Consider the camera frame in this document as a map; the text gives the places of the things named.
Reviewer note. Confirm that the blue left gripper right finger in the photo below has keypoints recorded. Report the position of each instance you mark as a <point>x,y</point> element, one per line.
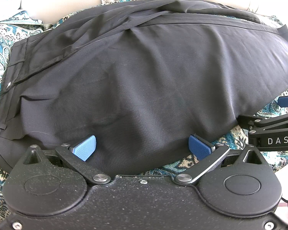
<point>201,148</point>

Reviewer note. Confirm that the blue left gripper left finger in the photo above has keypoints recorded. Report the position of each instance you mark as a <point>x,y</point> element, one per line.
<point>79,149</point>

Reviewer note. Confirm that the black pants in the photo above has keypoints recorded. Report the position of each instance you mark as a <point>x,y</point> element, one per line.
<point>144,81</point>

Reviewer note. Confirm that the teal paisley sofa cover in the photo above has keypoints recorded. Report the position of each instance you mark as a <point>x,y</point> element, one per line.
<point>4,43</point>

